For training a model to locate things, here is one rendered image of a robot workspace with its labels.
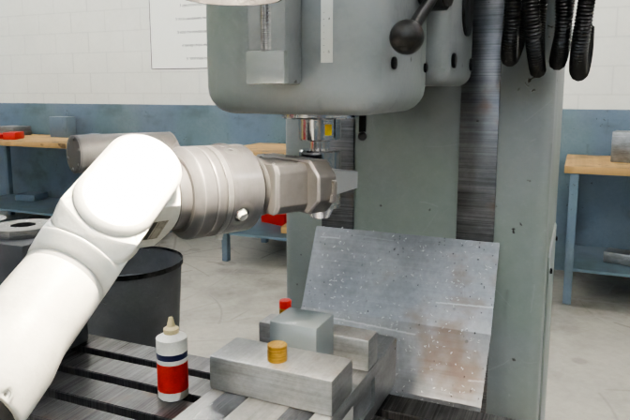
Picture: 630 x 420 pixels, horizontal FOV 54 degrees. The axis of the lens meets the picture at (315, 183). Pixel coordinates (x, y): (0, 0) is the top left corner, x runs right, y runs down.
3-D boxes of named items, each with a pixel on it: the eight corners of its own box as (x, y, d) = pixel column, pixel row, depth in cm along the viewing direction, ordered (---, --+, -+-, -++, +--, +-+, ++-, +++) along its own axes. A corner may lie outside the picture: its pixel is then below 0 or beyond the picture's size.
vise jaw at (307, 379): (332, 417, 63) (332, 381, 62) (209, 388, 69) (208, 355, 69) (352, 392, 68) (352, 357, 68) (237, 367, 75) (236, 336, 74)
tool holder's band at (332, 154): (348, 158, 68) (348, 150, 68) (308, 160, 66) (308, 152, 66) (330, 155, 72) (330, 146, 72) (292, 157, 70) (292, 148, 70)
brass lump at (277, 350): (281, 365, 66) (281, 350, 66) (263, 362, 67) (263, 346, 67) (291, 357, 68) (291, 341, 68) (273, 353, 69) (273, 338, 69)
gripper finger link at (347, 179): (352, 192, 70) (311, 198, 66) (352, 164, 69) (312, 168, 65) (363, 194, 69) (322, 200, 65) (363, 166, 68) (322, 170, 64)
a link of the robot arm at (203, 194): (243, 202, 55) (121, 217, 47) (197, 261, 62) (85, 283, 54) (197, 105, 59) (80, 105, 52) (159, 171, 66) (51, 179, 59)
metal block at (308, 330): (316, 379, 70) (316, 328, 69) (269, 368, 73) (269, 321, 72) (333, 360, 75) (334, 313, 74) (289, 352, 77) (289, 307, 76)
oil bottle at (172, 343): (176, 405, 79) (173, 323, 78) (151, 398, 81) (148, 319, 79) (194, 391, 83) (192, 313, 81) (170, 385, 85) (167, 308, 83)
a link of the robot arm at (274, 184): (338, 142, 62) (241, 148, 54) (337, 235, 63) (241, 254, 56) (263, 136, 71) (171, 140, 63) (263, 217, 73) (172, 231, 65)
